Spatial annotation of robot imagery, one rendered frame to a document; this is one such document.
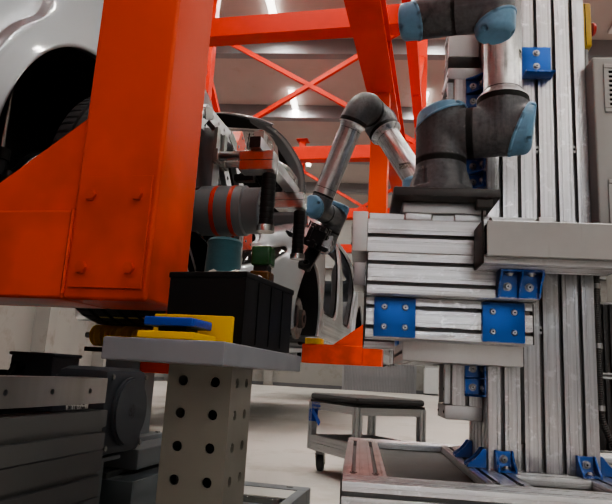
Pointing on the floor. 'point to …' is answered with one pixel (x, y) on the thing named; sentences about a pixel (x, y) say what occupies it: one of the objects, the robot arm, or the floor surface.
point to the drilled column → (204, 435)
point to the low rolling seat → (354, 404)
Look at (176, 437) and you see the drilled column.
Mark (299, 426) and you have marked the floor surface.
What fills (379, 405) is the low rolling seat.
